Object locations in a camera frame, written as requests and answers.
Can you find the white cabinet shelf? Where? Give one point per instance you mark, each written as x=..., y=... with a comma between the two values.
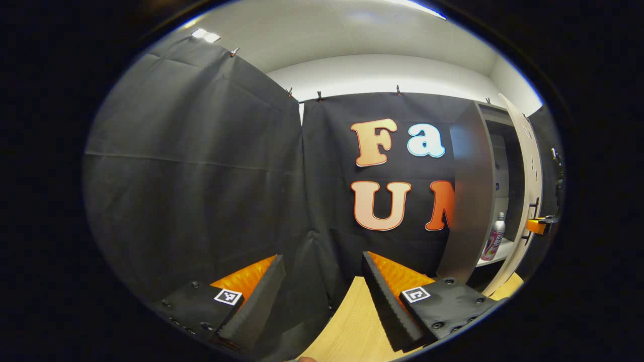
x=498, y=254

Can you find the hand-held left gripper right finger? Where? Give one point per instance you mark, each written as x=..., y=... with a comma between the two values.
x=385, y=301

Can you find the black backdrop cloth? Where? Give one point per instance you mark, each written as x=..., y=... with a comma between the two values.
x=201, y=176

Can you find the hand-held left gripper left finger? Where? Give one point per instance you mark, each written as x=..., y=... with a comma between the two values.
x=259, y=301

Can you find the dark grey cabinet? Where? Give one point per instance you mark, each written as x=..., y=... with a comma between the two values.
x=470, y=176

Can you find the beige cabinet door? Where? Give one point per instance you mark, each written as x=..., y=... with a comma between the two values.
x=528, y=156

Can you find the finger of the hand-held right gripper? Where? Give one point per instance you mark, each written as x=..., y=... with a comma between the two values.
x=536, y=226

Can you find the ceiling light panel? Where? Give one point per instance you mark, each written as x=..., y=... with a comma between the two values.
x=206, y=35

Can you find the silver bottle with pink label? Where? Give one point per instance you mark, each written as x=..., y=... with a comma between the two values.
x=494, y=239

